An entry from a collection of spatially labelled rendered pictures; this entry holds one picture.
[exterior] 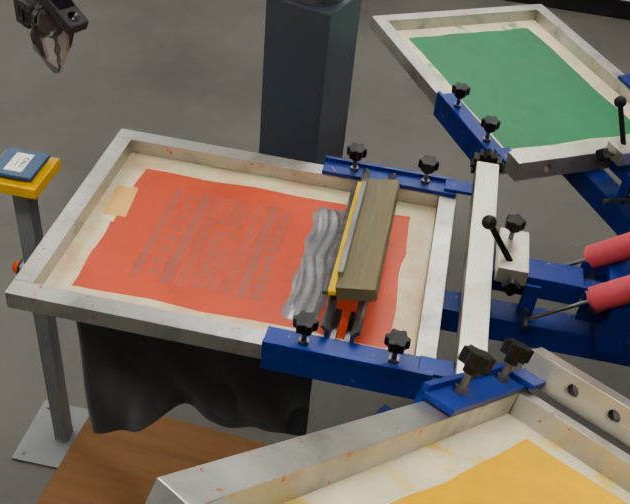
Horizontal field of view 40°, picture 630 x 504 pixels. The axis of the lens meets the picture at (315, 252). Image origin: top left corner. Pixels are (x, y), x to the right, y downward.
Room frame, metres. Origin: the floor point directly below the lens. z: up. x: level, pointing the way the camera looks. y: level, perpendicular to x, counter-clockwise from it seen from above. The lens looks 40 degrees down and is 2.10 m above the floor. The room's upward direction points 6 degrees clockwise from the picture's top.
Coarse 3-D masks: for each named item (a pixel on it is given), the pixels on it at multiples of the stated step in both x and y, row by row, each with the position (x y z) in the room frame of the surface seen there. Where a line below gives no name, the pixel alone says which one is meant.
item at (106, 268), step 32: (128, 224) 1.40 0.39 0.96; (96, 256) 1.29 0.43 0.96; (128, 256) 1.30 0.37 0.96; (288, 256) 1.35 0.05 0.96; (96, 288) 1.20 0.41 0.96; (128, 288) 1.21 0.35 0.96; (160, 288) 1.22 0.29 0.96; (192, 288) 1.23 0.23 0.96; (288, 288) 1.26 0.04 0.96; (384, 288) 1.29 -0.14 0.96; (256, 320) 1.16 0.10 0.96; (288, 320) 1.17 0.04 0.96; (320, 320) 1.18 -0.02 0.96; (384, 320) 1.20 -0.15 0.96
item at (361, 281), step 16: (368, 192) 1.47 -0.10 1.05; (384, 192) 1.47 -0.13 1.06; (368, 208) 1.41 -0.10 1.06; (384, 208) 1.41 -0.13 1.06; (368, 224) 1.36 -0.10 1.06; (384, 224) 1.35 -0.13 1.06; (368, 240) 1.30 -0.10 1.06; (384, 240) 1.30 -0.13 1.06; (352, 256) 1.26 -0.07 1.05; (368, 256) 1.26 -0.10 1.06; (384, 256) 1.27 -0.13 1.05; (352, 272) 1.21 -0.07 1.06; (368, 272) 1.21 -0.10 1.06; (336, 288) 1.17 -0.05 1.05; (352, 288) 1.16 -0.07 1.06; (368, 288) 1.16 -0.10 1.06
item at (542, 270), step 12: (540, 264) 1.31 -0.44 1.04; (552, 264) 1.31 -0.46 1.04; (564, 264) 1.32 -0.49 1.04; (492, 276) 1.28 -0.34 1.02; (528, 276) 1.27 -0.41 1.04; (540, 276) 1.27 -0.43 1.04; (552, 276) 1.28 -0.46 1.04; (564, 276) 1.28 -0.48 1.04; (576, 276) 1.28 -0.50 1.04; (492, 288) 1.27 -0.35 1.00; (552, 288) 1.26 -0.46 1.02; (564, 288) 1.26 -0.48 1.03; (576, 288) 1.26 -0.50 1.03; (552, 300) 1.26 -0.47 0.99; (564, 300) 1.26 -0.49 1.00; (576, 300) 1.25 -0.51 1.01
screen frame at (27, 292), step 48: (144, 144) 1.66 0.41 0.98; (192, 144) 1.67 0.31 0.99; (96, 192) 1.46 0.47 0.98; (48, 240) 1.28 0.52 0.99; (432, 240) 1.41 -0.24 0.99; (48, 288) 1.15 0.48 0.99; (432, 288) 1.26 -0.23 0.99; (192, 336) 1.08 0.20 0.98; (240, 336) 1.08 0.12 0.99; (432, 336) 1.13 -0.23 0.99
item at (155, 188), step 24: (144, 192) 1.52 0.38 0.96; (168, 192) 1.52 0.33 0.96; (216, 192) 1.54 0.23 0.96; (240, 192) 1.55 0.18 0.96; (264, 192) 1.56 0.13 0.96; (120, 216) 1.42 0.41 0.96; (144, 216) 1.43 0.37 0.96; (312, 216) 1.49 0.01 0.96; (288, 240) 1.40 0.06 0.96; (384, 264) 1.36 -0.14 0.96
